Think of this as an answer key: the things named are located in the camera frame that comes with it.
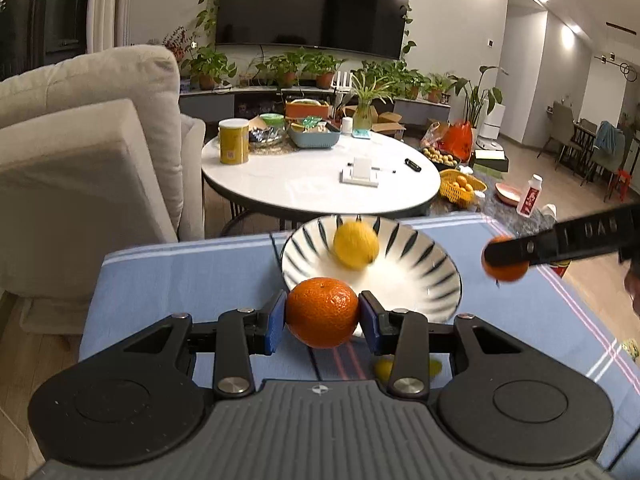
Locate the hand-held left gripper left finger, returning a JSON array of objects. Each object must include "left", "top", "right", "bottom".
[{"left": 122, "top": 290, "right": 288, "bottom": 398}]

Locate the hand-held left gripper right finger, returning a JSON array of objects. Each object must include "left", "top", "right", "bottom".
[{"left": 357, "top": 290, "right": 526, "bottom": 398}]

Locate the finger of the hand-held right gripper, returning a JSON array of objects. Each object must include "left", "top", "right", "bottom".
[{"left": 482, "top": 203, "right": 640, "bottom": 267}]

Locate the large mandarin orange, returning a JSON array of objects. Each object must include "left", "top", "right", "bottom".
[{"left": 285, "top": 277, "right": 361, "bottom": 350}]

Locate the blue striped white bowl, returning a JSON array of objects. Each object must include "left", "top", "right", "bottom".
[{"left": 280, "top": 216, "right": 463, "bottom": 338}]

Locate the yellow lemon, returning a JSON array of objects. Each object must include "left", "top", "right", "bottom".
[{"left": 333, "top": 221, "right": 381, "bottom": 270}]

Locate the dark bowl of brown fruits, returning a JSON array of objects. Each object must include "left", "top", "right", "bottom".
[{"left": 421, "top": 146, "right": 461, "bottom": 168}]

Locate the red labelled white bottle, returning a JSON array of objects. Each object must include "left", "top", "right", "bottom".
[{"left": 516, "top": 174, "right": 543, "bottom": 217}]

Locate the dark marble side table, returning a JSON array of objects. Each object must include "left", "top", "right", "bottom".
[{"left": 430, "top": 167, "right": 557, "bottom": 237}]

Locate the blue striped cloth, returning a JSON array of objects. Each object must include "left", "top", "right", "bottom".
[{"left": 79, "top": 212, "right": 640, "bottom": 472}]

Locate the pink plate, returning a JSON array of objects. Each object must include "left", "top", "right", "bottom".
[{"left": 495, "top": 183, "right": 523, "bottom": 205}]

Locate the red stool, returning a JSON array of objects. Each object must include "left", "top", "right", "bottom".
[{"left": 611, "top": 170, "right": 632, "bottom": 202}]

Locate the dark green flat box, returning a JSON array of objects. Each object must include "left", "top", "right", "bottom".
[{"left": 470, "top": 149, "right": 510, "bottom": 174}]

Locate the grey dining chair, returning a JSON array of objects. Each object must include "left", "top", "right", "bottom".
[{"left": 539, "top": 102, "right": 577, "bottom": 163}]

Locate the yellow basket of oranges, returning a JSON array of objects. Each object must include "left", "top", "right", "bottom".
[{"left": 439, "top": 169, "right": 487, "bottom": 206}]

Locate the white round table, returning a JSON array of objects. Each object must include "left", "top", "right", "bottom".
[{"left": 201, "top": 127, "right": 442, "bottom": 223}]

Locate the white air purifier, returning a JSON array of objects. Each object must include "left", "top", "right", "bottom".
[{"left": 472, "top": 102, "right": 505, "bottom": 141}]

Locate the orange plastic bag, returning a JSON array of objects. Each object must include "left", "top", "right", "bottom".
[{"left": 442, "top": 121, "right": 475, "bottom": 163}]

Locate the white card stand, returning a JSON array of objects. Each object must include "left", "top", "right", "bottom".
[{"left": 341, "top": 156, "right": 378, "bottom": 187}]

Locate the tall large-leaf plant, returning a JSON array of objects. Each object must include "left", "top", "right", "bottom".
[{"left": 452, "top": 66, "right": 503, "bottom": 128}]

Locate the yellow can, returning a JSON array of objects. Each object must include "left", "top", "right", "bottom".
[{"left": 219, "top": 118, "right": 251, "bottom": 165}]

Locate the pile of foil snack packets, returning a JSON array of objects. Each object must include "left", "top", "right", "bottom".
[{"left": 248, "top": 127, "right": 288, "bottom": 147}]

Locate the teal plastic basket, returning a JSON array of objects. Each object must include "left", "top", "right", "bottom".
[{"left": 287, "top": 122, "right": 342, "bottom": 150}]

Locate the cardboard box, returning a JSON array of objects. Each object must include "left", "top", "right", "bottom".
[{"left": 377, "top": 110, "right": 406, "bottom": 139}]

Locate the potted green plant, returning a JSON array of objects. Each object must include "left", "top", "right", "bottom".
[
  {"left": 422, "top": 74, "right": 456, "bottom": 104},
  {"left": 182, "top": 45, "right": 237, "bottom": 91},
  {"left": 387, "top": 62, "right": 426, "bottom": 101},
  {"left": 302, "top": 50, "right": 346, "bottom": 90},
  {"left": 250, "top": 52, "right": 306, "bottom": 88}
]

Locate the glass vase with plant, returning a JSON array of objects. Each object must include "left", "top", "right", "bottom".
[{"left": 350, "top": 72, "right": 396, "bottom": 132}]

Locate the orange storage box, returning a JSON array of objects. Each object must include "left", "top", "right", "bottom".
[{"left": 285, "top": 100, "right": 331, "bottom": 121}]

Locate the grey television cabinet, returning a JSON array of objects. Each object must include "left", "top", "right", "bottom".
[{"left": 179, "top": 85, "right": 451, "bottom": 127}]

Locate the beige sofa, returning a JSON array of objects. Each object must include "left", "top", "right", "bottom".
[{"left": 0, "top": 45, "right": 207, "bottom": 306}]

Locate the red berry plant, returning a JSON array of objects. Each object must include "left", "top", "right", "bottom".
[{"left": 162, "top": 27, "right": 202, "bottom": 61}]

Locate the black television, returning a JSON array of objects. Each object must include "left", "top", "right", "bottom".
[{"left": 215, "top": 0, "right": 413, "bottom": 60}]

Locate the beige curtain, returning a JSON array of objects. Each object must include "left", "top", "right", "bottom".
[{"left": 87, "top": 0, "right": 132, "bottom": 54}]

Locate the dark window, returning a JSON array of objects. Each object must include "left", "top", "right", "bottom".
[{"left": 0, "top": 0, "right": 91, "bottom": 81}]

